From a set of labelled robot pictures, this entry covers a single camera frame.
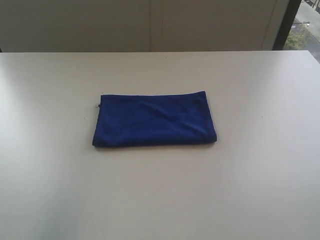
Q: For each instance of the blue towel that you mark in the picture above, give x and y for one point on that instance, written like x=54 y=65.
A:
x=154 y=120

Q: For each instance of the dark window frame post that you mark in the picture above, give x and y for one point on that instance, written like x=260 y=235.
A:
x=286 y=24

